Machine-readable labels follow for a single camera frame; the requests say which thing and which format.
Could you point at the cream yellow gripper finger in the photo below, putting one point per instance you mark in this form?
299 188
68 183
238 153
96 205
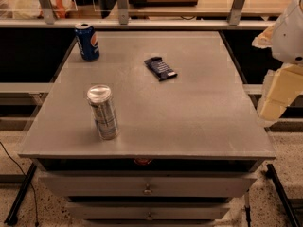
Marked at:
280 89

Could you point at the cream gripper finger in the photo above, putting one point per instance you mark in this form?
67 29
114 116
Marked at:
264 39

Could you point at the dark blue RXBAR wrapper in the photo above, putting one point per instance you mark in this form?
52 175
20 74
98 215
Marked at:
160 69

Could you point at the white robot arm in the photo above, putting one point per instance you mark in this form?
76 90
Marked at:
287 39

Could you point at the grey drawer cabinet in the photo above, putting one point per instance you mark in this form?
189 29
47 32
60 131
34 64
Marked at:
200 123

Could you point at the silver energy drink can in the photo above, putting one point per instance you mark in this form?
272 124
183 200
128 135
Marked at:
100 99

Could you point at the blue Pepsi can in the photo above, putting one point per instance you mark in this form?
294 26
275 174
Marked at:
87 42

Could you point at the lower drawer with knob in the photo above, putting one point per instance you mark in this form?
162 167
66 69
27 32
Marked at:
147 210

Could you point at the drawer with knob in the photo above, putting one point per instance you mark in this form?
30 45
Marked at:
210 186
147 210

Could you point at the white orange plastic bag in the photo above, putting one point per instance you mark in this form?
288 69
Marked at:
31 9

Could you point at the upper drawer with knob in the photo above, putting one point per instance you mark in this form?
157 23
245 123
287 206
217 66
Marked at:
210 186

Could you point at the right metal bracket post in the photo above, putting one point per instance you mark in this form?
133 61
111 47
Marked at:
234 15

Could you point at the metal bracket post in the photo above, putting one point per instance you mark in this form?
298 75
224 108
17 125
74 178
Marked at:
123 15
234 15
47 10

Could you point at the metal shelf rail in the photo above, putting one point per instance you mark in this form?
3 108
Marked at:
141 24

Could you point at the black floor rail right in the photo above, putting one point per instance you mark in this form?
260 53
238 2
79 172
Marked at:
292 207

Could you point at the black floor rail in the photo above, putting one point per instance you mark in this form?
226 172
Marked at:
24 181
292 207

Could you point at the middle metal bracket post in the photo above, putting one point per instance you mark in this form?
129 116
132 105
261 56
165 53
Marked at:
123 15

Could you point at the left metal bracket post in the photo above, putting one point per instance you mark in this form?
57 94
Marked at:
47 10

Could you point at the black floor rail left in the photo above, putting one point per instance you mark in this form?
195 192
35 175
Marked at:
24 181

